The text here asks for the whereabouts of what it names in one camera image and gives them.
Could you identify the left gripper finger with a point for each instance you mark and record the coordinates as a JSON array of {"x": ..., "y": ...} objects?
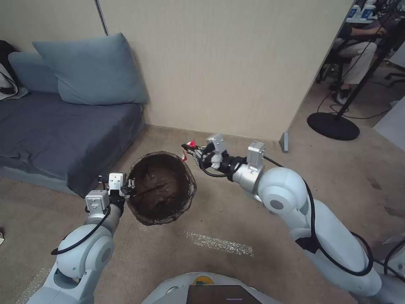
[
  {"x": 129, "y": 193},
  {"x": 131, "y": 183}
]

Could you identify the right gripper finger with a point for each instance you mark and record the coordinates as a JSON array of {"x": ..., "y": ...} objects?
[
  {"x": 194, "y": 147},
  {"x": 195, "y": 158}
]

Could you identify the red wrapper garbage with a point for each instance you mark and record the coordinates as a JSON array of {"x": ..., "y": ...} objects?
[{"x": 190, "y": 144}]

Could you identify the trash bin with dark bag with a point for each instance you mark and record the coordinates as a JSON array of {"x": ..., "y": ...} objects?
[{"x": 158, "y": 190}]

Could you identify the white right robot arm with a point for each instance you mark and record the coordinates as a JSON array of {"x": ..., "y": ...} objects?
[{"x": 316, "y": 221}]

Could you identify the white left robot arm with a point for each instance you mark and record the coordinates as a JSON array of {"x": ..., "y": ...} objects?
[{"x": 85, "y": 253}]

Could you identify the grey partition foot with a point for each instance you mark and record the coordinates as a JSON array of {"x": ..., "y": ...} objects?
[{"x": 285, "y": 142}]

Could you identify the dark blue sofa mattress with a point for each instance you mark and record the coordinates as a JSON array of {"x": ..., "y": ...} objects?
[{"x": 63, "y": 133}]

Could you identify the black stand with round base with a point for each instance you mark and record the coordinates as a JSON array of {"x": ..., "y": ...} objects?
[{"x": 333, "y": 125}]

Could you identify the white robot front shell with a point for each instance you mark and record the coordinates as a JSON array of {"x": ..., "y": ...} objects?
[{"x": 202, "y": 285}]

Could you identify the large blue pillow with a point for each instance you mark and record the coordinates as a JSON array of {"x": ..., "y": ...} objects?
[{"x": 95, "y": 69}]

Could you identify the black office chair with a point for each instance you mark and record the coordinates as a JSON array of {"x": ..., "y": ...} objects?
[{"x": 335, "y": 63}]

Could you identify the small blue pillow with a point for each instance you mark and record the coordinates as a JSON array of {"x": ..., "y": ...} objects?
[{"x": 31, "y": 73}]

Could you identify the grey metal partition strip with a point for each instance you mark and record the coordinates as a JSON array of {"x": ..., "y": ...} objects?
[{"x": 102, "y": 17}]

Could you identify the white cabinet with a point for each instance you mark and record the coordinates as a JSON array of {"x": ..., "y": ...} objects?
[{"x": 392, "y": 120}]

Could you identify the person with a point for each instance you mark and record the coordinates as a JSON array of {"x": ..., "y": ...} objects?
[{"x": 357, "y": 52}]

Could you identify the black chair base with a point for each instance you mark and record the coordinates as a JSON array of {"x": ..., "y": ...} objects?
[{"x": 397, "y": 77}]

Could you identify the white bottle with blue label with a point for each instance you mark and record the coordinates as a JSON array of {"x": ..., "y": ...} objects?
[{"x": 367, "y": 10}]

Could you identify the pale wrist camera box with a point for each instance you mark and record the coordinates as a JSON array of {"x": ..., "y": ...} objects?
[
  {"x": 116, "y": 181},
  {"x": 217, "y": 144}
]

